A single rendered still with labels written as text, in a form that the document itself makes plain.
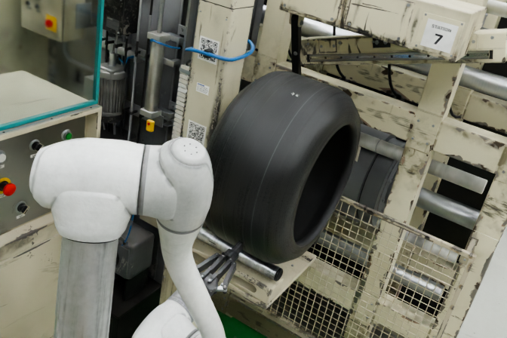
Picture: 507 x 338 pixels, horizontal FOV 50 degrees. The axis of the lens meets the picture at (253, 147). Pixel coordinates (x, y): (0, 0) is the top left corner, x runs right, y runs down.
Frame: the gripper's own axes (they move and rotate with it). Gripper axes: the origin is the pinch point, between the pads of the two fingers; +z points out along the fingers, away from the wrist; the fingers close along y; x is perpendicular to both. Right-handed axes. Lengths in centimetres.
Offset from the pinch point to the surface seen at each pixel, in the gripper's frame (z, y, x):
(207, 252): 7.7, 16.0, 17.4
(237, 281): 6.7, 3.1, 22.2
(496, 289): 184, -77, 152
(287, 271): 24.3, -6.2, 27.9
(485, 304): 163, -74, 146
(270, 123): 17.6, 0.7, -36.3
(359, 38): 72, -1, -42
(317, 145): 21.6, -12.6, -31.8
